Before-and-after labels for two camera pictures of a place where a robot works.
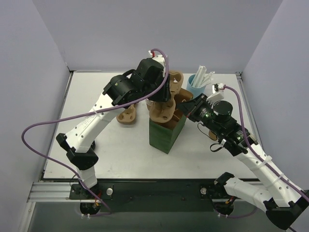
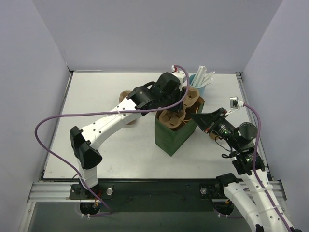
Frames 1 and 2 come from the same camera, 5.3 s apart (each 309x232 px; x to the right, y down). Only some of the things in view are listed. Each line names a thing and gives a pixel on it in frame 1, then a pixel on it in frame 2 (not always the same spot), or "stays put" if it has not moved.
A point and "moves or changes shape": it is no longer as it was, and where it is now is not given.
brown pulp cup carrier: [162, 111] moves or changes shape
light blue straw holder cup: [195, 91] stays put
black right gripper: [194, 108] -> [215, 122]
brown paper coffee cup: [212, 135] stays put
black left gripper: [162, 90] -> [177, 97]
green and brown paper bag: [164, 136] moves or changes shape
